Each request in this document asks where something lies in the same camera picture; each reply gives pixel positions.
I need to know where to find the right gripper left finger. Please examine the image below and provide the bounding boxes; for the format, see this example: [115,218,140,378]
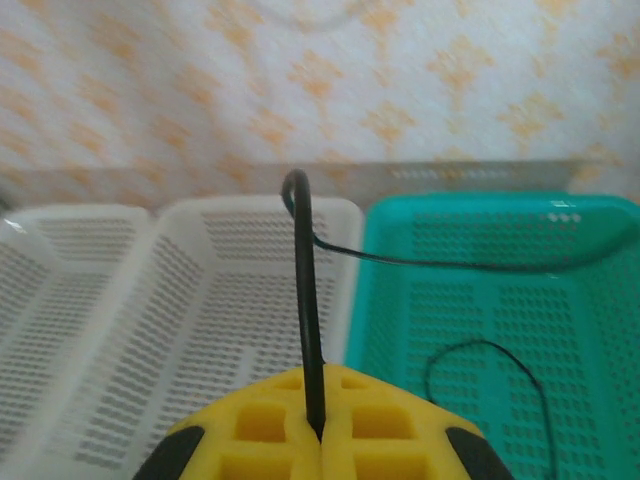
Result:
[132,364,322,480]

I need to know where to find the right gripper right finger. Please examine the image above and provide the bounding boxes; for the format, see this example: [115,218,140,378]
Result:
[321,363,516,480]

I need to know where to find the black cable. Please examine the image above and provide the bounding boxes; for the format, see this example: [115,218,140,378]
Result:
[424,339,557,480]
[279,168,626,437]

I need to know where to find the white perforated plastic basket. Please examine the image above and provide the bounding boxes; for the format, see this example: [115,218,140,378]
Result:
[49,196,365,480]
[0,203,152,480]

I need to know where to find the teal perforated plastic basket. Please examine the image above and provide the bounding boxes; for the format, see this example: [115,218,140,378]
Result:
[343,192,640,480]

